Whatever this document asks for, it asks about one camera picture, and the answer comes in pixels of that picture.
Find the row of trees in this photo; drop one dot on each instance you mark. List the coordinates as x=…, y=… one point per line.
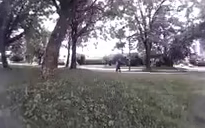
x=56, y=40

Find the green grass lawn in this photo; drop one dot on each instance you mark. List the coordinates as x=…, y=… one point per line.
x=123, y=96

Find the pole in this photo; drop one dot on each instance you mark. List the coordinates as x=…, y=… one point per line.
x=129, y=56

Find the dark bushes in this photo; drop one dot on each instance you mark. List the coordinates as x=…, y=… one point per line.
x=123, y=60

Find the pale grey road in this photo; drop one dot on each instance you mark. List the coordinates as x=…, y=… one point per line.
x=100, y=68

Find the person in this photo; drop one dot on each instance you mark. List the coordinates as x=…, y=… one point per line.
x=118, y=66

